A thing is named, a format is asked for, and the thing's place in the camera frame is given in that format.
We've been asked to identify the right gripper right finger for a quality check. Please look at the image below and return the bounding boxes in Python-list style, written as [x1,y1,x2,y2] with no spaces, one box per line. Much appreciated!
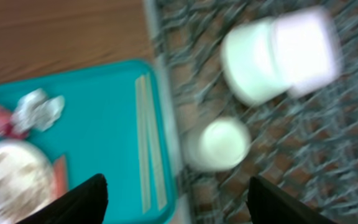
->
[247,176,336,224]

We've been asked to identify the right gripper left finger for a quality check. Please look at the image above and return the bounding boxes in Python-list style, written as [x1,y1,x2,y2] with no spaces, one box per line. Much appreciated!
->
[18,174,108,224]

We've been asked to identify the orange carrot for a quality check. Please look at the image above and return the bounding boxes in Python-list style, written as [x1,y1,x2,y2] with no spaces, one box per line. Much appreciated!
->
[53,155,68,198]

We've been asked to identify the white cup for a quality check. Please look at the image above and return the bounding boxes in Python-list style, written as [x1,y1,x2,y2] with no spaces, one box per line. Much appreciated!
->
[183,117,252,172]

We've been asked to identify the white bowl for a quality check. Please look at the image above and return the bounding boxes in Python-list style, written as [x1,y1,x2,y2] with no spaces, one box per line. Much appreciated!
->
[220,17,290,106]

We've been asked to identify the pink bowl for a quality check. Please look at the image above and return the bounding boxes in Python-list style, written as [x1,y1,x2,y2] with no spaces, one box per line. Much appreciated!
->
[273,6,343,98]

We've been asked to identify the grey dishwasher rack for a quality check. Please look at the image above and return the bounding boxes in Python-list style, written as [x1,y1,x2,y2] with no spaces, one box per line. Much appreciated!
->
[144,0,358,223]

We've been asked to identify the white plate with peanuts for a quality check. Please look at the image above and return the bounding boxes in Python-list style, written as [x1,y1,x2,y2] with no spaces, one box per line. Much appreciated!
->
[0,140,57,223]

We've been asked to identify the teal serving tray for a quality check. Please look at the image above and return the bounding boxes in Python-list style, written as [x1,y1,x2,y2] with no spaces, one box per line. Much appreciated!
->
[0,60,177,223]

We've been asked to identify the crumpled white tissue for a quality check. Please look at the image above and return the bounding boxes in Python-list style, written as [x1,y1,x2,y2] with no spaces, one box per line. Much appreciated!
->
[11,88,65,134]

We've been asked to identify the right wooden chopstick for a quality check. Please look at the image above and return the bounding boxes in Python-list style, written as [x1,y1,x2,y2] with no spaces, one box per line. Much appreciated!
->
[145,74,167,210]

